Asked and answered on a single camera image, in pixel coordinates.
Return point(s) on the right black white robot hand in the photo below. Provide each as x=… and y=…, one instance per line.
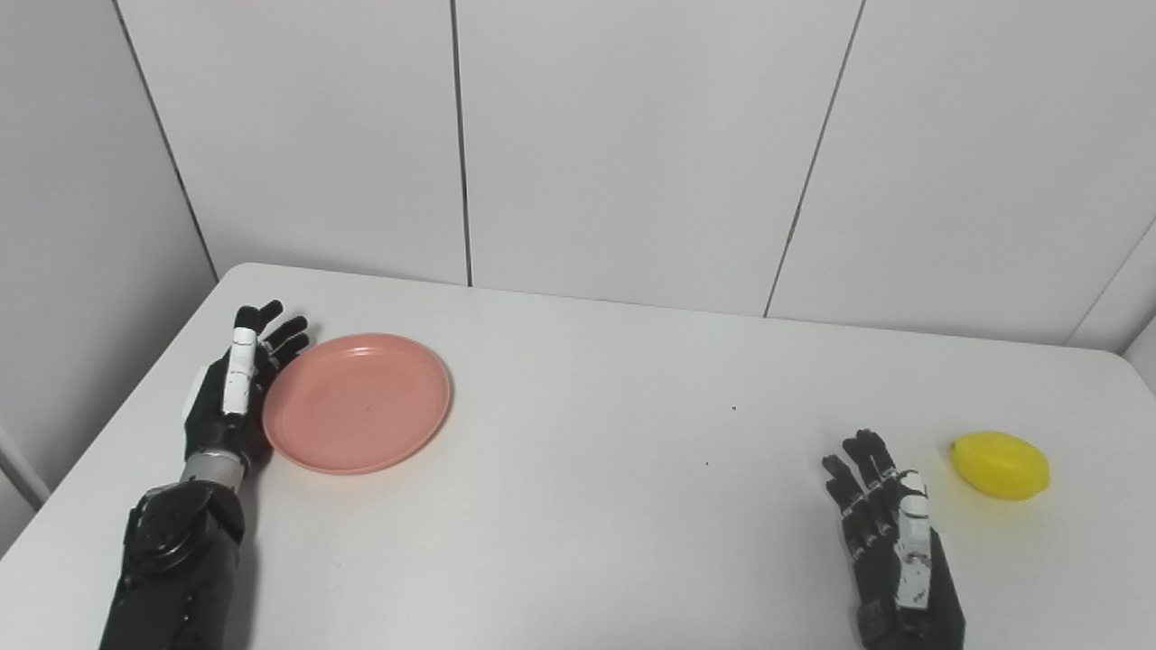
x=899, y=564

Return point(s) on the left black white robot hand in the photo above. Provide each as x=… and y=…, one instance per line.
x=230, y=393

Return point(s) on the pink plastic plate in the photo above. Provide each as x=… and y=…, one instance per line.
x=357, y=403

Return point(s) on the yellow lemon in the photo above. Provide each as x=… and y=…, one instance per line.
x=1000, y=466

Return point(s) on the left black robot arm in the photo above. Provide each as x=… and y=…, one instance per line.
x=176, y=560

